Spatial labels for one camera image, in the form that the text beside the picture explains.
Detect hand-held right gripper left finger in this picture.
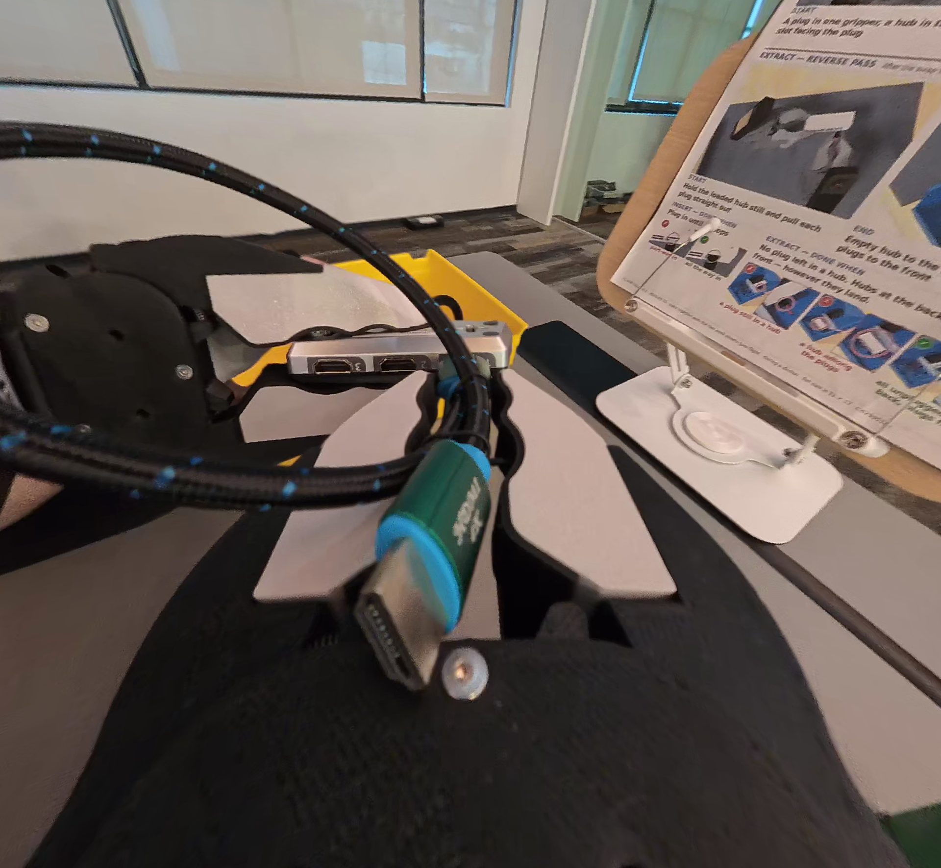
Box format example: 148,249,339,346
253,373,442,604

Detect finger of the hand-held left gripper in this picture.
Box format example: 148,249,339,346
236,369,427,446
203,269,435,347

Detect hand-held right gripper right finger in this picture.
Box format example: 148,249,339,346
459,373,679,619

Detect silver port hub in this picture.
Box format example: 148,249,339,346
286,316,516,378

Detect braided hdmi cable green plugs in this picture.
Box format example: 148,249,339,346
0,122,501,690

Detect yellow plastic bin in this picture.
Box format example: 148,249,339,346
228,251,527,391

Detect green plastic bin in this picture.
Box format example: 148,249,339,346
880,807,941,868

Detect white stand base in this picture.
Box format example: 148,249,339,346
594,344,845,546

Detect black mat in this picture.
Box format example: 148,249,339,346
518,319,663,428

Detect instruction sheet on stand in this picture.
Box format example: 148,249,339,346
596,38,941,505

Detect printed instruction sheet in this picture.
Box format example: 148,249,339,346
611,0,941,468

